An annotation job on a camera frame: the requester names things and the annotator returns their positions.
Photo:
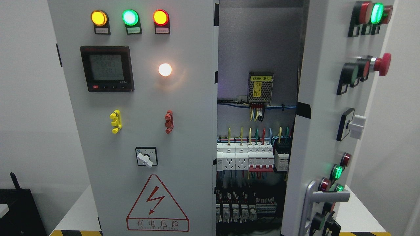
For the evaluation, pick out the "grey cabinet door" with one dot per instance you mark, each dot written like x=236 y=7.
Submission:
x=186 y=154
x=341 y=38

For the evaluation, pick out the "white socket breaker row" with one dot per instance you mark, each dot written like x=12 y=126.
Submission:
x=233 y=156

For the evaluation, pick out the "metal mesh power supply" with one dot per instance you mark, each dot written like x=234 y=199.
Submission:
x=260 y=85

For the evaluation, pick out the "white glowing indicator light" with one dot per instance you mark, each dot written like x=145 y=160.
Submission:
x=165 y=69

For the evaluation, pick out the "black white surge protector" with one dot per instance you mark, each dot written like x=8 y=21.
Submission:
x=281 y=157

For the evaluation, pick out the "lower relay terminal row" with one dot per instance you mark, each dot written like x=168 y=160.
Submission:
x=242 y=204

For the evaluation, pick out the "red electric warning sticker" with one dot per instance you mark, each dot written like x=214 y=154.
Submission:
x=156 y=210

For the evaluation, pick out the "red indicator light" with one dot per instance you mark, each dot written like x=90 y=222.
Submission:
x=161 y=21

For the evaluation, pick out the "black digital power meter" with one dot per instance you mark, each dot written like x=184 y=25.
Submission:
x=107 y=68

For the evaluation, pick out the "green indicator light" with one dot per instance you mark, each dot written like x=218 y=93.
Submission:
x=132 y=22

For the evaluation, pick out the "yellow indicator light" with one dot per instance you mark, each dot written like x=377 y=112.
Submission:
x=100 y=22

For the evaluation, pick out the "red emergency stop button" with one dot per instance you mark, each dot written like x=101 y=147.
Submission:
x=380 y=64

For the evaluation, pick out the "black box left floor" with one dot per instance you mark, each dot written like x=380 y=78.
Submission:
x=22 y=217

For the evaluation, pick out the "red terminal post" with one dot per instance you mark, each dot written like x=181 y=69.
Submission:
x=169 y=121

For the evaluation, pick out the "red handle triple breaker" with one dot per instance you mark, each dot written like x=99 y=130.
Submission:
x=260 y=157

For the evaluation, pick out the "white rotary selector switch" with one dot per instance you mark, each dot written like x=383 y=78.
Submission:
x=146 y=156

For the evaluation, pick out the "yellow terminal post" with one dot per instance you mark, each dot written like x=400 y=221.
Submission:
x=116 y=121

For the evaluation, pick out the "silver door handle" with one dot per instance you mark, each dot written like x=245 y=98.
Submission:
x=314 y=196

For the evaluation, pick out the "white right door selector switch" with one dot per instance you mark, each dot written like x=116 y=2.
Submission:
x=352 y=124

